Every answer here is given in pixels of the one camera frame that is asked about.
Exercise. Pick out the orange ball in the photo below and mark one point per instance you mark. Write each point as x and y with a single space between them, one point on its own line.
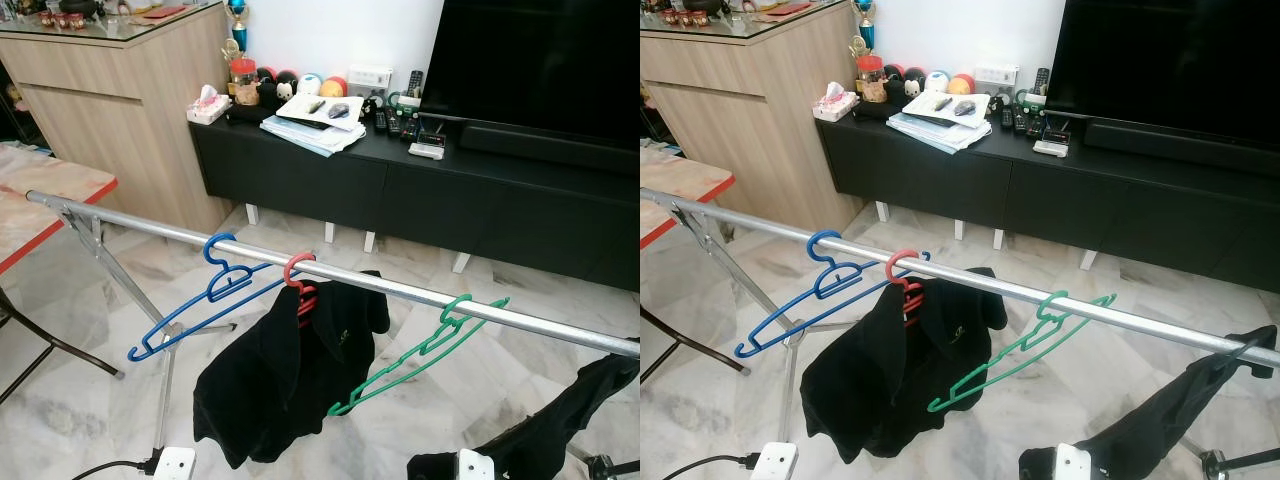
961 84
333 86

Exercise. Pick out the plain black garment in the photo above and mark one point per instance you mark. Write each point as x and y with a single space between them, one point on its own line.
1150 430
560 430

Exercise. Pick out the black plastic hanger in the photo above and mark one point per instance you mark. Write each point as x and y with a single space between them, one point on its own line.
1243 340

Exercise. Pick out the blue plastic hanger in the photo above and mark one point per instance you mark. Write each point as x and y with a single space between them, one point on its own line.
812 245
208 247

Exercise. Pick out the black plush toy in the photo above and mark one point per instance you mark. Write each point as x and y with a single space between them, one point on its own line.
285 78
910 85

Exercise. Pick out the green plastic hanger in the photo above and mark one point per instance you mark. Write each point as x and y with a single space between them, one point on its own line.
1043 300
448 305

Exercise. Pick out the black soundbar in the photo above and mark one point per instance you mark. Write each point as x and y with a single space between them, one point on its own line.
560 150
1180 148

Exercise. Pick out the small white device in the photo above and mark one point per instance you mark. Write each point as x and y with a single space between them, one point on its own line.
428 150
1050 148

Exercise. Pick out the red plastic hanger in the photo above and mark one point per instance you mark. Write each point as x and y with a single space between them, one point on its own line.
288 270
890 268

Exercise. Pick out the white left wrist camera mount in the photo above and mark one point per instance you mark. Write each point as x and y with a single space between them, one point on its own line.
175 465
772 462

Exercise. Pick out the white wall socket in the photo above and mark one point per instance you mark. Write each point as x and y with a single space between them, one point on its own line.
997 77
370 80

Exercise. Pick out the black TV console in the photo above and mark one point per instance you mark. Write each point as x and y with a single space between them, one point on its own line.
1080 205
450 210

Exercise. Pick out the pink white tissue box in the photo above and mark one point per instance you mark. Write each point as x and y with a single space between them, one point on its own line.
210 108
835 105

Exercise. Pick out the light wooden cabinet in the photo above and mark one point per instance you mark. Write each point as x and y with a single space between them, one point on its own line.
120 110
750 110

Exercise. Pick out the black printed t-shirt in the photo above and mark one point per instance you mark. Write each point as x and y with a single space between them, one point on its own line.
280 380
890 380

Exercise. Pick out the black television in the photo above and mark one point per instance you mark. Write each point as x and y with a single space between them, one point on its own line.
1170 60
540 60

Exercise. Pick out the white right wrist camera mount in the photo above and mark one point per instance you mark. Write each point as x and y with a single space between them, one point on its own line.
1070 465
472 468

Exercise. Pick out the silver metal clothes rack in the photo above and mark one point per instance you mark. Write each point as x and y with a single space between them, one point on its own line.
1000 287
400 290

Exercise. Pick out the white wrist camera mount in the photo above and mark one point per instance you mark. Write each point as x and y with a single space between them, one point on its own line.
1070 465
472 468
175 465
772 462

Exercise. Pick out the stack of papers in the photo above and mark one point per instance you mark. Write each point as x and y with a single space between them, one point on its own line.
940 132
315 135

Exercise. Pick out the gold blue trophy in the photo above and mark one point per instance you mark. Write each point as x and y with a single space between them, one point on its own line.
237 15
865 15

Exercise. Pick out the red-lidded jar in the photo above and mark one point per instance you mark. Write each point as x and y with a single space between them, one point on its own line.
243 85
871 82

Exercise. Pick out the marble folding table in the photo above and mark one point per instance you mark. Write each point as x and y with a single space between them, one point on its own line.
670 190
40 210

